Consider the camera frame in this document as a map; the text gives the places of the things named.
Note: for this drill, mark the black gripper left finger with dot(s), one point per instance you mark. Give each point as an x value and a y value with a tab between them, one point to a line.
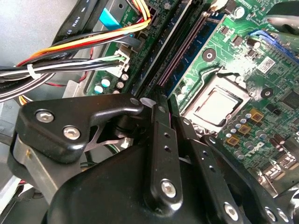
70	112

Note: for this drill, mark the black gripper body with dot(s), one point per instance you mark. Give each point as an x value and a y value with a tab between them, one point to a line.
105	198

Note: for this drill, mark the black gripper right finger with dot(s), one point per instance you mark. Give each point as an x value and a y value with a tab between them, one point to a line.
210	168

